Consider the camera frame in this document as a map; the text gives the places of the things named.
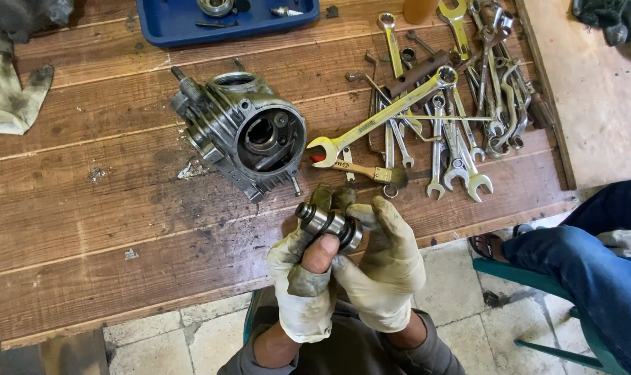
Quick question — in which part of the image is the wooden handle paint brush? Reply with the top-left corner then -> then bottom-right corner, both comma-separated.
310,153 -> 410,190

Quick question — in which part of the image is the round metal bearing ring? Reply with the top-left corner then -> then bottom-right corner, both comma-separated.
196,0 -> 236,18

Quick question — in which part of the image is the dirty white cloth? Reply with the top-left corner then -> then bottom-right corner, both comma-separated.
0,31 -> 55,136

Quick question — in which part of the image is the pile of steel wrenches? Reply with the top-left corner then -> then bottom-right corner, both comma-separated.
345,0 -> 556,204

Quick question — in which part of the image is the large yellowish combination wrench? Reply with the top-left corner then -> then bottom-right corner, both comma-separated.
306,66 -> 459,169

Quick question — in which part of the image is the amber bottle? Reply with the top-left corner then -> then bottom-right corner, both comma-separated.
402,0 -> 440,25

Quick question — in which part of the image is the grey engine cylinder head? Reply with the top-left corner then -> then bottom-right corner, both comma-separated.
170,66 -> 307,204

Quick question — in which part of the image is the person's grey shirt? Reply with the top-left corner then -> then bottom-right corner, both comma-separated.
217,285 -> 465,375

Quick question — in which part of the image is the rusty tube socket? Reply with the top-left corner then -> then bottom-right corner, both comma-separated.
385,49 -> 451,100

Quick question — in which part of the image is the person's left hand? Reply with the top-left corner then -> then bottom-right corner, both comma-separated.
267,183 -> 357,344

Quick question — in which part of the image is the steel camshaft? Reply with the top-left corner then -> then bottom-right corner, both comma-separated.
295,202 -> 364,255

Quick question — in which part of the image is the dark green rag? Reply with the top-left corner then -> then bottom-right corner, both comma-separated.
572,0 -> 631,47

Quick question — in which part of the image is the blue plastic tray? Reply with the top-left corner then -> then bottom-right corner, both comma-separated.
136,0 -> 321,49

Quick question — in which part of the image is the person's right hand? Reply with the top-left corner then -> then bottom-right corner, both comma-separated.
332,196 -> 427,334

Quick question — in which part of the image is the green plastic chair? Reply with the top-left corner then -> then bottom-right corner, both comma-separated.
472,257 -> 630,375

